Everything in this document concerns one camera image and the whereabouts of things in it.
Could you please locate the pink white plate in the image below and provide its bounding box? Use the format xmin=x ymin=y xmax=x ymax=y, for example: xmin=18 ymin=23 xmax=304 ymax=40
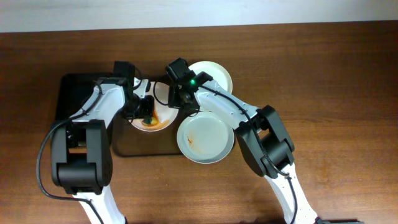
xmin=131 ymin=82 xmax=178 ymax=132

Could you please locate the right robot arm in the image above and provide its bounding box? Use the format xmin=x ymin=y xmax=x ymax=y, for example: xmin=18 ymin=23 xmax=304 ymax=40
xmin=165 ymin=58 xmax=320 ymax=224

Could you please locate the black plastic tray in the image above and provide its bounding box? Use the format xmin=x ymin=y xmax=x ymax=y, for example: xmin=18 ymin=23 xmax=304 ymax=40
xmin=55 ymin=73 xmax=114 ymax=147

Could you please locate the cream white plate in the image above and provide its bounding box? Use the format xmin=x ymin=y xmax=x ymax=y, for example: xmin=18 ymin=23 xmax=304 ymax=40
xmin=189 ymin=61 xmax=233 ymax=93

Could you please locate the brown plastic tray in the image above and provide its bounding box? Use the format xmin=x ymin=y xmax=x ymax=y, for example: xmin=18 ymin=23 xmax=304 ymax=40
xmin=111 ymin=74 xmax=236 ymax=157

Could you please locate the yellow green sponge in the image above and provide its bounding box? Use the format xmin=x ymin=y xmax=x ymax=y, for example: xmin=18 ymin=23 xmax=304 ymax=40
xmin=141 ymin=109 xmax=160 ymax=127

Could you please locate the pale blue plate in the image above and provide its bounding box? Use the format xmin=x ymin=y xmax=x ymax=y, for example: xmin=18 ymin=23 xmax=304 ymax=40
xmin=177 ymin=112 xmax=234 ymax=164

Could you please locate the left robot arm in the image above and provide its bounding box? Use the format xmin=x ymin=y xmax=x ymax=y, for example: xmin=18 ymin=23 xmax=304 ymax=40
xmin=50 ymin=61 xmax=154 ymax=223

